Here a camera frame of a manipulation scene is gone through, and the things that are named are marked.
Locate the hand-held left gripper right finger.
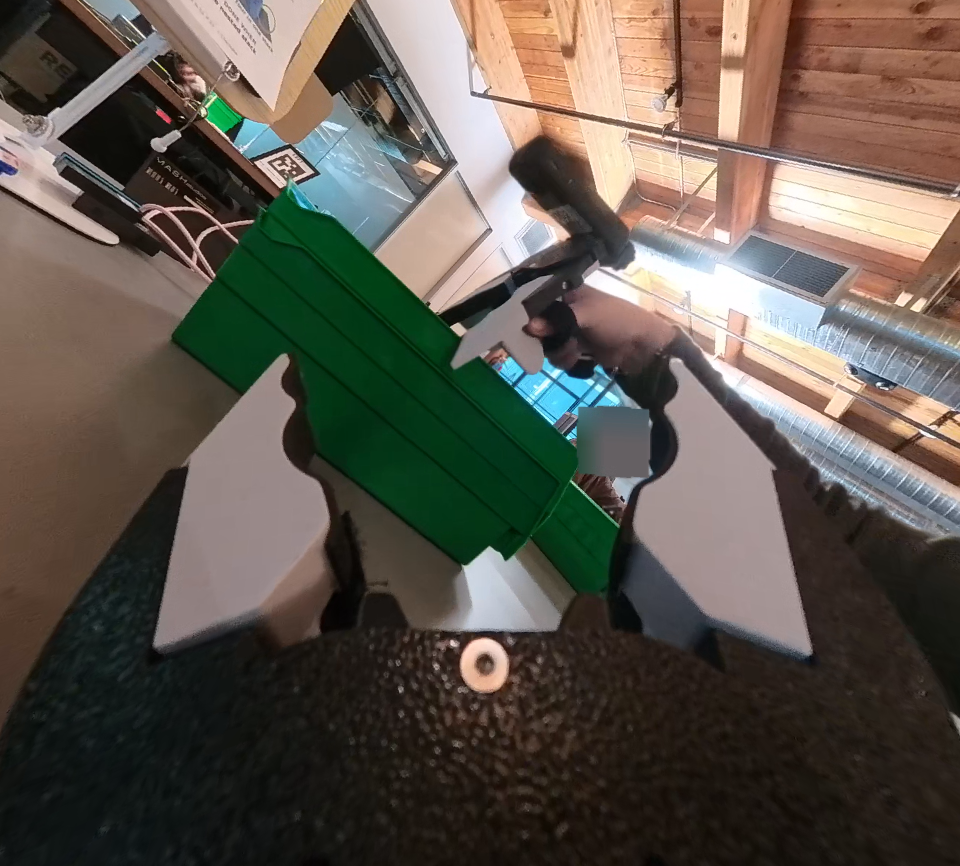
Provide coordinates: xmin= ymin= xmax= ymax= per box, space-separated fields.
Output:
xmin=609 ymin=358 xmax=815 ymax=662

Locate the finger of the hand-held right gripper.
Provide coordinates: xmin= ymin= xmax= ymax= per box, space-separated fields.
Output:
xmin=437 ymin=272 xmax=560 ymax=327
xmin=450 ymin=294 xmax=547 ymax=374

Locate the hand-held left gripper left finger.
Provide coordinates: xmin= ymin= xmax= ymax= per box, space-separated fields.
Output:
xmin=152 ymin=353 xmax=342 ymax=655

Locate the green plastic bin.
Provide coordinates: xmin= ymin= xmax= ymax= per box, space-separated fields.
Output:
xmin=528 ymin=482 xmax=622 ymax=596
xmin=262 ymin=179 xmax=579 ymax=500
xmin=171 ymin=242 xmax=530 ymax=565
xmin=240 ymin=206 xmax=571 ymax=537

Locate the person's right forearm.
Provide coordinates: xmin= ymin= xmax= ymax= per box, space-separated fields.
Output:
xmin=663 ymin=332 xmax=960 ymax=721

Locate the person's right hand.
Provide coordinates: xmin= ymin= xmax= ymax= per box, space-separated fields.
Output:
xmin=568 ymin=290 xmax=680 ymax=389

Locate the outside window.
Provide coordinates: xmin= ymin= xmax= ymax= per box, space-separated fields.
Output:
xmin=495 ymin=348 xmax=624 ymax=432

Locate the glass partition window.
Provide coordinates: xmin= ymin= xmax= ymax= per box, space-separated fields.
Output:
xmin=232 ymin=0 xmax=460 ymax=254

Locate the ceiling vent grille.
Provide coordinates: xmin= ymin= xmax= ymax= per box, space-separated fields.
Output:
xmin=727 ymin=232 xmax=860 ymax=305

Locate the black white fiducial tag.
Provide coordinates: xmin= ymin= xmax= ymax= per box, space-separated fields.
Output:
xmin=253 ymin=143 xmax=321 ymax=191

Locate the small green bin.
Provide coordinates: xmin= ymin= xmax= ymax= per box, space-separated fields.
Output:
xmin=201 ymin=92 xmax=246 ymax=134

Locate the black printed box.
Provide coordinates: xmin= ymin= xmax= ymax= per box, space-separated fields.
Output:
xmin=123 ymin=149 xmax=252 ymax=216

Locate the flat black box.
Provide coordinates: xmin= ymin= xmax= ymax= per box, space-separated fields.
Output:
xmin=71 ymin=193 xmax=162 ymax=257

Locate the white wall panel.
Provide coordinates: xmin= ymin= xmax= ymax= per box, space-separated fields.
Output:
xmin=375 ymin=170 xmax=492 ymax=305

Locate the silver ventilation duct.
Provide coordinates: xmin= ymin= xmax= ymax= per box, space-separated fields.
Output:
xmin=630 ymin=215 xmax=960 ymax=411
xmin=731 ymin=378 xmax=960 ymax=530

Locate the pink cable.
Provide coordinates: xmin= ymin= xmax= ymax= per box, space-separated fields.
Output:
xmin=138 ymin=202 xmax=258 ymax=280

